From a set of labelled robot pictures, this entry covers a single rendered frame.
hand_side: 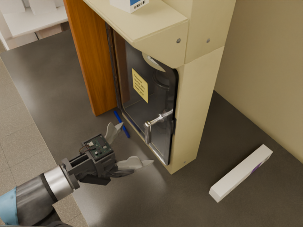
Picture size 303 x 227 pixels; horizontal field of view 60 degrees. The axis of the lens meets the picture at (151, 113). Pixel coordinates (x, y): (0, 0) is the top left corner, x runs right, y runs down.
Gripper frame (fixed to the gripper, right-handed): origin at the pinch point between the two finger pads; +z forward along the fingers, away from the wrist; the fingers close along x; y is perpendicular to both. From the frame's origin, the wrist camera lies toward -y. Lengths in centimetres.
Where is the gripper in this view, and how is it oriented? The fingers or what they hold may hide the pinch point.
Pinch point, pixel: (138, 141)
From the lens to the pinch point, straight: 72.3
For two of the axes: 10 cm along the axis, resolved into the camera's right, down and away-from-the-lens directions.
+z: 8.2, -4.4, 3.7
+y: 0.0, -6.4, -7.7
